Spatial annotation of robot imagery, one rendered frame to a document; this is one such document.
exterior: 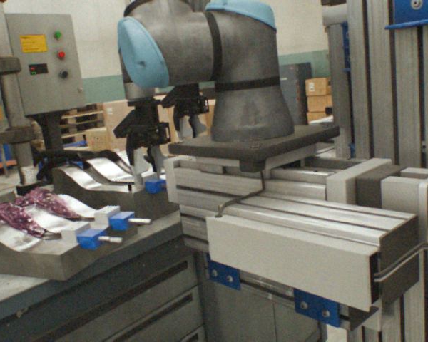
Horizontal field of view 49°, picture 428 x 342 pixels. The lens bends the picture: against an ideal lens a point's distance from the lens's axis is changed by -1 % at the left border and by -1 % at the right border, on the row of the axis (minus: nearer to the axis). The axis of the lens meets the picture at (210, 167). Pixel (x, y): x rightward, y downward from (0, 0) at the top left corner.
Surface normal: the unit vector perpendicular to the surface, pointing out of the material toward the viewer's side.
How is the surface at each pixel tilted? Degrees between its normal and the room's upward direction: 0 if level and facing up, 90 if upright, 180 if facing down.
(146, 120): 90
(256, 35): 90
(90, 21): 90
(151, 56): 99
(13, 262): 90
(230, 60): 118
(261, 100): 72
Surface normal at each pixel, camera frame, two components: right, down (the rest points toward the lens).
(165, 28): 0.17, -0.30
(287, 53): -0.70, 0.22
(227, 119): -0.66, -0.07
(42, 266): -0.40, 0.23
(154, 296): 0.75, 0.05
